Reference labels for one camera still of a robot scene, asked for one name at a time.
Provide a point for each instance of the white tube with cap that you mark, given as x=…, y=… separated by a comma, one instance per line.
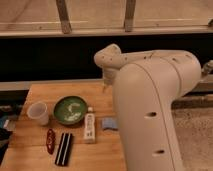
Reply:
x=89, y=127

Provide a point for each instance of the right metal frame post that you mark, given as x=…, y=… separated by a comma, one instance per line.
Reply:
x=129, y=15

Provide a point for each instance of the black white striped box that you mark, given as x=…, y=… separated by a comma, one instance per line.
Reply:
x=64, y=149

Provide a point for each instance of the metal frame post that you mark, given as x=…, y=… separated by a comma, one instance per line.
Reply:
x=63, y=16
x=129, y=15

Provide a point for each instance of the clear plastic cup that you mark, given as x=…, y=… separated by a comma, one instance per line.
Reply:
x=38, y=112

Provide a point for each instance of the left metal frame post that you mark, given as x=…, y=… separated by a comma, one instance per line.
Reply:
x=63, y=16

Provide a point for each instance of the green ceramic bowl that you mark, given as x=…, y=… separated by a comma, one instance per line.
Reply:
x=70, y=110

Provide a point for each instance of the blue sponge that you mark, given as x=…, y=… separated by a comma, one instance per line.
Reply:
x=109, y=123

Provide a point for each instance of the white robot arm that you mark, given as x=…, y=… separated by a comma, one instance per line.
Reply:
x=144, y=85

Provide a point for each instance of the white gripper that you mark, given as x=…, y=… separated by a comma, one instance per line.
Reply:
x=108, y=78

